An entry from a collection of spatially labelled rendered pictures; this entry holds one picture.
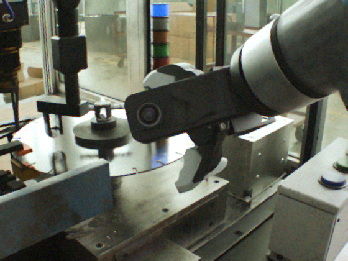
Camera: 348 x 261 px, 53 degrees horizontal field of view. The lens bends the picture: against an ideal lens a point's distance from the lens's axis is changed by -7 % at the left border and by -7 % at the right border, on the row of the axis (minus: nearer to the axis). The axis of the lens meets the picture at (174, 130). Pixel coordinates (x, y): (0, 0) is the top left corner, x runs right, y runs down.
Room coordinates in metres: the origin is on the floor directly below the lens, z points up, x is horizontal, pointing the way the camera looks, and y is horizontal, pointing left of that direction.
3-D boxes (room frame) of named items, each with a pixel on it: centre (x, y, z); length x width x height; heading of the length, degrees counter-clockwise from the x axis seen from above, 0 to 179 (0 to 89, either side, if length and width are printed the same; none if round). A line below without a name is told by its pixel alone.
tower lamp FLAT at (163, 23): (0.89, 0.03, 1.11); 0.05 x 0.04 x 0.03; 46
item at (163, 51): (0.89, 0.03, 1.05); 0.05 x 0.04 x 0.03; 46
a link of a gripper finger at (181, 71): (0.40, -0.01, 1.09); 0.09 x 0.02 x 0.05; 33
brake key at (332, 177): (0.51, -0.26, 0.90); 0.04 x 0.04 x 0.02
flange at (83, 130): (0.60, 0.12, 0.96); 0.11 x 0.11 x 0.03
